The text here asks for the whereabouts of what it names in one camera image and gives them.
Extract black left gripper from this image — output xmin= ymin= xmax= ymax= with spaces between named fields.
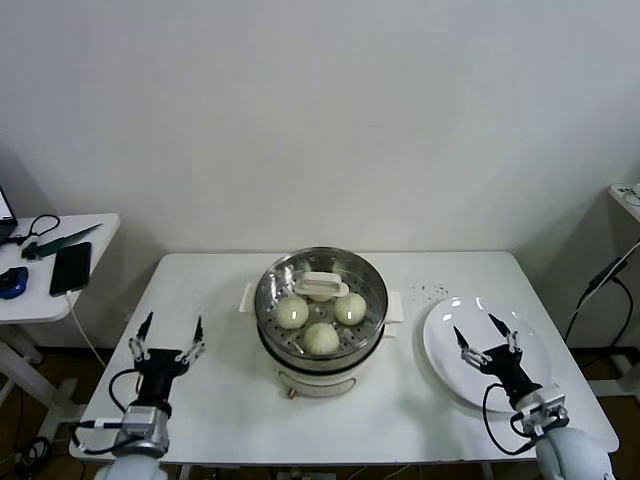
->
xmin=128 ymin=312 xmax=207 ymax=402

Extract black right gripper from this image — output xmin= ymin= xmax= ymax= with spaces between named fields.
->
xmin=452 ymin=312 xmax=544 ymax=399

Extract perforated steel steamer basket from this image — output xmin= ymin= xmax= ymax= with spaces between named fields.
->
xmin=253 ymin=245 xmax=390 ymax=362

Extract stainless steel steamer pot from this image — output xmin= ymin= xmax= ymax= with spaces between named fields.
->
xmin=239 ymin=282 xmax=405 ymax=402

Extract white round plate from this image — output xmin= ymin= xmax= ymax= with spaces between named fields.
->
xmin=422 ymin=295 xmax=554 ymax=414

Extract dark crumbs scatter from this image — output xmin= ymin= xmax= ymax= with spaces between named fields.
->
xmin=407 ymin=282 xmax=449 ymax=304

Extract black smartphone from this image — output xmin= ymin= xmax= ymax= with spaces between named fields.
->
xmin=48 ymin=241 xmax=93 ymax=298

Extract white side table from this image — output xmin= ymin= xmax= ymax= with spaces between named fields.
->
xmin=0 ymin=213 xmax=122 ymax=441

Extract green black flat strip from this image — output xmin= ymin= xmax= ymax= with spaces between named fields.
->
xmin=34 ymin=223 xmax=104 ymax=257

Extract blue computer mouse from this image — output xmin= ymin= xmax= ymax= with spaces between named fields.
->
xmin=0 ymin=267 xmax=26 ymax=301

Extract black laptop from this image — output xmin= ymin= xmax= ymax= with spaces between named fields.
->
xmin=0 ymin=185 xmax=19 ymax=241

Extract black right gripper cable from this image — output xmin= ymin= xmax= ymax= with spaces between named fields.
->
xmin=482 ymin=383 xmax=539 ymax=456

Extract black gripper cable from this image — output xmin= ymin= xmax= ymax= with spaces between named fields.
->
xmin=69 ymin=368 xmax=146 ymax=456
xmin=482 ymin=383 xmax=539 ymax=456

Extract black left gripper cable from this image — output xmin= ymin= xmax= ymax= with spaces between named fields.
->
xmin=69 ymin=368 xmax=146 ymax=456

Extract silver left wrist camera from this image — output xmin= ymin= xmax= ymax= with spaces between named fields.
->
xmin=74 ymin=405 xmax=171 ymax=444

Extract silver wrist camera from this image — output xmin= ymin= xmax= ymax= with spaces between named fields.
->
xmin=74 ymin=405 xmax=171 ymax=444
xmin=512 ymin=392 xmax=569 ymax=436

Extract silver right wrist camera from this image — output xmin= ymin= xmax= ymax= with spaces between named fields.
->
xmin=512 ymin=392 xmax=569 ymax=436

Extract white charging cable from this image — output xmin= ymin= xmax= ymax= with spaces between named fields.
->
xmin=62 ymin=292 xmax=109 ymax=369

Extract black hanging power cable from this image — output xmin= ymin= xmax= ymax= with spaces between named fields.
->
xmin=563 ymin=244 xmax=639 ymax=371

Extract black floor cables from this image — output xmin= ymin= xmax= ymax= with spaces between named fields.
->
xmin=0 ymin=434 xmax=56 ymax=480

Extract black looped cable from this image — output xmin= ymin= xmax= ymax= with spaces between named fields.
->
xmin=0 ymin=213 xmax=61 ymax=247

